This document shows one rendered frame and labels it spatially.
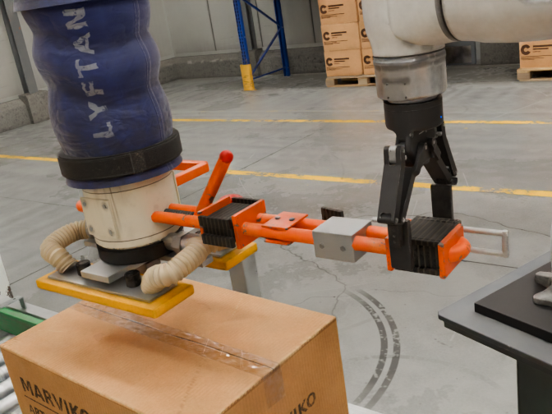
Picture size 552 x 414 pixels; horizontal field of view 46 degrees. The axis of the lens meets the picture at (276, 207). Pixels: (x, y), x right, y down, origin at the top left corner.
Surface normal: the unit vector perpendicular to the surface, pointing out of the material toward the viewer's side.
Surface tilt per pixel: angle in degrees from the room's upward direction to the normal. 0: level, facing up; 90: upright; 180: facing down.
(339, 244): 90
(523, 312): 1
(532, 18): 116
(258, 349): 0
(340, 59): 87
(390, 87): 90
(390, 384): 0
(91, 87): 105
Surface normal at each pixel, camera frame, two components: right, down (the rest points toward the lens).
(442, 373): -0.15, -0.93
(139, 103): 0.56, -0.08
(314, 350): 0.77, 0.11
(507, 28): -0.39, 0.87
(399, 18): -0.59, 0.42
